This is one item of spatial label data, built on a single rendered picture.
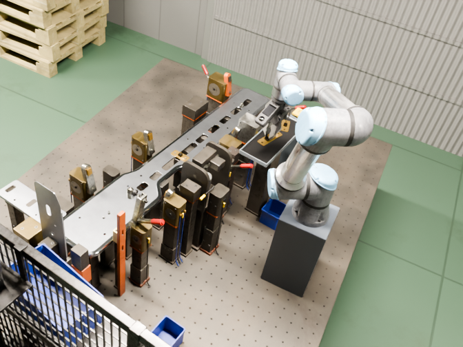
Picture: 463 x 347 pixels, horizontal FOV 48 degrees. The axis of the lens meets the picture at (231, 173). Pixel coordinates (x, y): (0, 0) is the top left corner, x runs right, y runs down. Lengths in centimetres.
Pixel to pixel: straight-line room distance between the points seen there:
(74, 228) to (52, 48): 264
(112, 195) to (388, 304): 191
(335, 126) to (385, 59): 290
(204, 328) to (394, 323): 148
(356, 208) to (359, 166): 35
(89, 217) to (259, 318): 81
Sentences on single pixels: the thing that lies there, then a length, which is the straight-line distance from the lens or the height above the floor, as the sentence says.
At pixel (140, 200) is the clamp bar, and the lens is 189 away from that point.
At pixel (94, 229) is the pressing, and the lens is 208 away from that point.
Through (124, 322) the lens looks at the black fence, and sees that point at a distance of 120.
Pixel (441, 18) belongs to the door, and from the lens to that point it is 425.
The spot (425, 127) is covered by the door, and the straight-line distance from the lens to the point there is 467.
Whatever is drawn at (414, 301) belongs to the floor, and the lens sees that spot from 349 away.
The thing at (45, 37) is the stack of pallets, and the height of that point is 36.
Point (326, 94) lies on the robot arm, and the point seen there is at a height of 159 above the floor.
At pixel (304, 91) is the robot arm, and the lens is 194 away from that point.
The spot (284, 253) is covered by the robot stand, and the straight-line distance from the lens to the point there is 218.
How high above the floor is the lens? 258
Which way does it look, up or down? 43 degrees down
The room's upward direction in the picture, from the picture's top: 11 degrees clockwise
